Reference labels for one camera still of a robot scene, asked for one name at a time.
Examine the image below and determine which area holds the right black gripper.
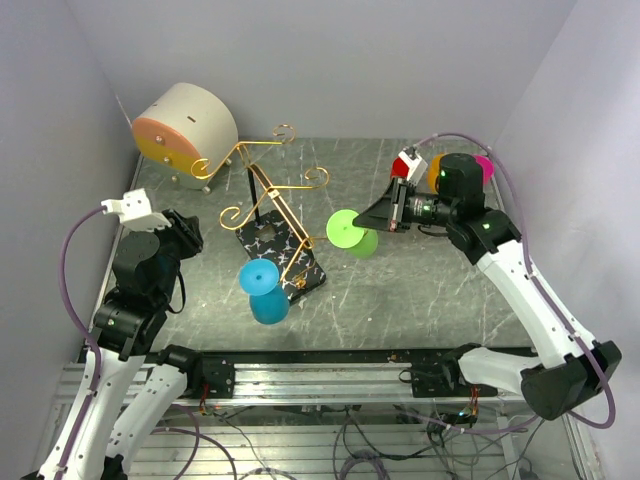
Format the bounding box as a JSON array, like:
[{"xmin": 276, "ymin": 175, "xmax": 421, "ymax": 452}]
[{"xmin": 353, "ymin": 176, "xmax": 457, "ymax": 233}]

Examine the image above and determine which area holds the green plastic wine glass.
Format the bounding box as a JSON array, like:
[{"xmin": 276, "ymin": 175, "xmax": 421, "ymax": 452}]
[{"xmin": 326, "ymin": 209, "xmax": 378, "ymax": 259}]

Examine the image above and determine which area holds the orange plastic wine glass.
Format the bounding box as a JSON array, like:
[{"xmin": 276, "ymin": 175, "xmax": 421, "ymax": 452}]
[{"xmin": 426, "ymin": 153, "xmax": 445, "ymax": 193}]

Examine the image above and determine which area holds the magenta plastic wine glass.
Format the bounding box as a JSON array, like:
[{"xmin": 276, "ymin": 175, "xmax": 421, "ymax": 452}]
[{"xmin": 474, "ymin": 155, "xmax": 495, "ymax": 185}]

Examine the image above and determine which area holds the red plastic wine glass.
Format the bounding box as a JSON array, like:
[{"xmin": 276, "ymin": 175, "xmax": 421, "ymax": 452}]
[{"xmin": 390, "ymin": 157, "xmax": 409, "ymax": 178}]

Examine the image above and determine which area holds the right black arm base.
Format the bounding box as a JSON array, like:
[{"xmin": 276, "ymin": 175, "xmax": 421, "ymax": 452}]
[{"xmin": 398, "ymin": 349, "xmax": 497, "ymax": 399}]

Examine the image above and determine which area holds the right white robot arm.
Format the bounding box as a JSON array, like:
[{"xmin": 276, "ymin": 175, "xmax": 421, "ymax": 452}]
[{"xmin": 352, "ymin": 147, "xmax": 622, "ymax": 420}]

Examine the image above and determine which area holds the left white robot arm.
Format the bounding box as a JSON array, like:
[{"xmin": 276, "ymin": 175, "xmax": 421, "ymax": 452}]
[{"xmin": 29, "ymin": 209, "xmax": 204, "ymax": 479}]

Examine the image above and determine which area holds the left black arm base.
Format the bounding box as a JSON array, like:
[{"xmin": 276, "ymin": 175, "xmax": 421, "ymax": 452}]
[{"xmin": 179, "ymin": 353, "xmax": 236, "ymax": 399}]

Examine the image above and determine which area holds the blue plastic wine glass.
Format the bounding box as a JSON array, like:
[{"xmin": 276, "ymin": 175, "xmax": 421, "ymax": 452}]
[{"xmin": 239, "ymin": 258, "xmax": 290, "ymax": 325}]

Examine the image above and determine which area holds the round beige drawer cabinet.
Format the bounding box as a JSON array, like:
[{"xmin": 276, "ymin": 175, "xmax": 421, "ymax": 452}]
[{"xmin": 132, "ymin": 82, "xmax": 239, "ymax": 192}]

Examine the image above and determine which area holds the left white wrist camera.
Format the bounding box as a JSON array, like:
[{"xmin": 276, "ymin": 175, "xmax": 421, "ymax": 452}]
[{"xmin": 101, "ymin": 188, "xmax": 171, "ymax": 232}]

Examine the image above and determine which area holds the gold wire wine glass rack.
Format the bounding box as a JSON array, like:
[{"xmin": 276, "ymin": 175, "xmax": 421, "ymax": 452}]
[{"xmin": 190, "ymin": 124, "xmax": 330, "ymax": 304}]

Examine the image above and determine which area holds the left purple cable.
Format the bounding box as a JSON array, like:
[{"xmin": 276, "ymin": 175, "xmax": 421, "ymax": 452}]
[{"xmin": 47, "ymin": 208, "xmax": 109, "ymax": 480}]

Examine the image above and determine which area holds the aluminium rail frame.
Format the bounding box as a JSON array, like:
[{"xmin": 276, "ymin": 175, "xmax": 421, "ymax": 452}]
[{"xmin": 63, "ymin": 355, "xmax": 592, "ymax": 479}]

